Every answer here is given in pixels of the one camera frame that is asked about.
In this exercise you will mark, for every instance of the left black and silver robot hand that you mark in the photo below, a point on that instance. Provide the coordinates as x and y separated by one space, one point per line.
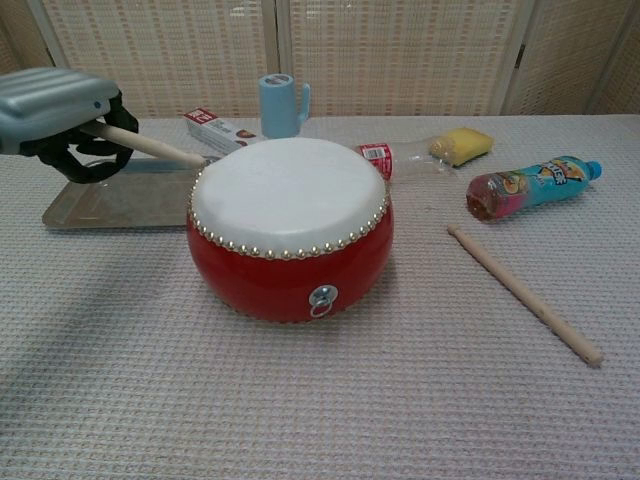
50 105

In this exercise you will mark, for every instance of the wooden drumstick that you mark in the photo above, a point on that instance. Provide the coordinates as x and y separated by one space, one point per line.
520 292
150 145

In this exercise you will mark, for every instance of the red and white drum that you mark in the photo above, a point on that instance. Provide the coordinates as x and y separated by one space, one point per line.
290 200

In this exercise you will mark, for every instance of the rectangular stainless steel tray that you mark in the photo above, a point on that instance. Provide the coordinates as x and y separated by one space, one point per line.
125 205

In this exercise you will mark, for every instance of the long red and white box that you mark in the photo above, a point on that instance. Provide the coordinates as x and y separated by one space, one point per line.
215 131

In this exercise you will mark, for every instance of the light blue cylindrical cup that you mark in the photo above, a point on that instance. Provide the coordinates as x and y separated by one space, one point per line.
277 110

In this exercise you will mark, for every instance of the clear bottle with red label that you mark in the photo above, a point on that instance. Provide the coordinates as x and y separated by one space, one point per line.
380 155

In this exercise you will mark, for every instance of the woven bamboo folding screen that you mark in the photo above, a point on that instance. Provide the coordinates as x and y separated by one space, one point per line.
400 55

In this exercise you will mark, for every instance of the white woven tablecloth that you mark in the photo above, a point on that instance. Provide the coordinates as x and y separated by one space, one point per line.
320 400

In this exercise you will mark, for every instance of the yellow sponge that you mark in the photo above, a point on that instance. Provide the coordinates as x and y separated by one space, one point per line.
470 145

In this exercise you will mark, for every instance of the blue labelled drink bottle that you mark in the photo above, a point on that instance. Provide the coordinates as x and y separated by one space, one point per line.
540 187

